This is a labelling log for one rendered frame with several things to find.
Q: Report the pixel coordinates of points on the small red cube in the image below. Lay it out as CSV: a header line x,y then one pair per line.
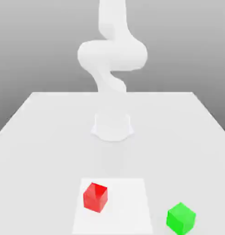
x,y
95,199

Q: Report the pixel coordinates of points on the small green cube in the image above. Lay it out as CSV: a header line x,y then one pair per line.
x,y
180,219

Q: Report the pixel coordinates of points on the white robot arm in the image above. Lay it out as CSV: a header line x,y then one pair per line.
x,y
112,55

